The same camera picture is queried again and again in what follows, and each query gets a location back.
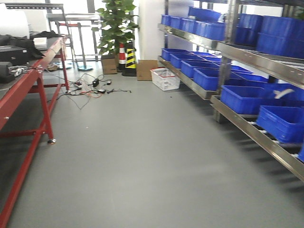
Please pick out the yellow black traffic cone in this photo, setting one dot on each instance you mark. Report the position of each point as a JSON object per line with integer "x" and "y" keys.
{"x": 130, "y": 65}

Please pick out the green potted plant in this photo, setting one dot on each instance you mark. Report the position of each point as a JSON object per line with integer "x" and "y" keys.
{"x": 117, "y": 26}

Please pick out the brown cardboard box on floor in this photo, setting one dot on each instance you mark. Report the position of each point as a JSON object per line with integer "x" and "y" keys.
{"x": 143, "y": 71}

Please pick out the steel shelf rack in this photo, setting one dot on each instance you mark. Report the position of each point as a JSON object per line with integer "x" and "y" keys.
{"x": 290, "y": 70}

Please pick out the black bag on table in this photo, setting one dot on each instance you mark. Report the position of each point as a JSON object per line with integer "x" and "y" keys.
{"x": 17, "y": 50}

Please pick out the white plastic basket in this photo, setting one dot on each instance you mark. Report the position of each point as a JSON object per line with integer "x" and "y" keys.
{"x": 164, "y": 79}

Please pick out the red white traffic cone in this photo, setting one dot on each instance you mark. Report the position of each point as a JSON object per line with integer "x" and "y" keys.
{"x": 122, "y": 59}

